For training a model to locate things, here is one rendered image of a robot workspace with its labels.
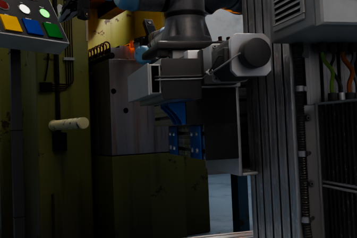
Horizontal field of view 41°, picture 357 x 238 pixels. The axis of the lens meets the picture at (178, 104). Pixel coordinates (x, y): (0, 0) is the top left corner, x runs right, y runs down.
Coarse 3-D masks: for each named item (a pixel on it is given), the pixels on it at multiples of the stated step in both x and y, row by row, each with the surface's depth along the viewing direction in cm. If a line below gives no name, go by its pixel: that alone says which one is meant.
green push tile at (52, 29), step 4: (44, 24) 195; (48, 24) 197; (52, 24) 199; (56, 24) 201; (44, 28) 195; (48, 28) 196; (52, 28) 198; (56, 28) 200; (48, 32) 194; (52, 32) 196; (56, 32) 198; (60, 32) 200; (48, 36) 194; (52, 36) 195; (56, 36) 197; (60, 36) 198
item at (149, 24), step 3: (144, 21) 218; (147, 21) 219; (150, 21) 219; (144, 24) 218; (147, 24) 218; (150, 24) 219; (153, 24) 220; (144, 27) 218; (147, 27) 217; (150, 27) 218; (153, 27) 219; (147, 30) 216; (150, 30) 217; (153, 30) 217; (147, 33) 216; (147, 36) 216
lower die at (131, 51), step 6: (108, 48) 229; (114, 48) 228; (120, 48) 229; (126, 48) 231; (132, 48) 233; (96, 54) 244; (102, 54) 237; (114, 54) 228; (120, 54) 229; (126, 54) 231; (132, 54) 232
